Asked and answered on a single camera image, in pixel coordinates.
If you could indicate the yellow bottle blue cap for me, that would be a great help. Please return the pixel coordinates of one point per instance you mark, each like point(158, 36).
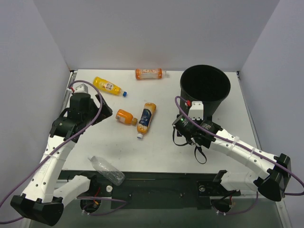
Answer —
point(108, 87)

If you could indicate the clear plastic bottle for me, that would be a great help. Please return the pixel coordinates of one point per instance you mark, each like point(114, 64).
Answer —
point(111, 173)

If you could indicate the aluminium table frame rail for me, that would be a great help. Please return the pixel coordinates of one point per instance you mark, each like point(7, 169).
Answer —
point(72, 77)

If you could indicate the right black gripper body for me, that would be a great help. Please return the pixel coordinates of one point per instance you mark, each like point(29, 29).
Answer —
point(193, 122)

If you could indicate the black plastic bin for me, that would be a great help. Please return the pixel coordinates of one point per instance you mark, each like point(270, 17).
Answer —
point(207, 84)

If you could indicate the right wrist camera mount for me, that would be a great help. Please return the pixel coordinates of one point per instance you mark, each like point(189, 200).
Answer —
point(196, 110)

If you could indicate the orange bottle white label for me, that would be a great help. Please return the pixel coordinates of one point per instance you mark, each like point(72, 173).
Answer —
point(150, 74)

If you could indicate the small orange juice bottle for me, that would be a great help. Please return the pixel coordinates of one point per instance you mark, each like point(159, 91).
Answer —
point(125, 117)

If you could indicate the orange bottle blue label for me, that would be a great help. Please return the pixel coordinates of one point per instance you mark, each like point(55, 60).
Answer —
point(145, 120)

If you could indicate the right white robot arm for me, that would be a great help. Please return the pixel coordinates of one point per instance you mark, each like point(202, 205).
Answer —
point(268, 175)

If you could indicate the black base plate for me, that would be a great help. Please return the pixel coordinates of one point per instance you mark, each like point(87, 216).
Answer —
point(153, 190)

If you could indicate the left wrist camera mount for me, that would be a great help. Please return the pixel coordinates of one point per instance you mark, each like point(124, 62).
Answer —
point(82, 88)

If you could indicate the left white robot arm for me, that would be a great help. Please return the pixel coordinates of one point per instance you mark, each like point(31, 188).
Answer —
point(40, 201)

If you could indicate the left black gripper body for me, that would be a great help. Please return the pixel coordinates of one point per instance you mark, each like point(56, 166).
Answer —
point(94, 108)

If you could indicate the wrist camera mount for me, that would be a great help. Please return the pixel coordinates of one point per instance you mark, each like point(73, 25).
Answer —
point(196, 110)
point(82, 88)

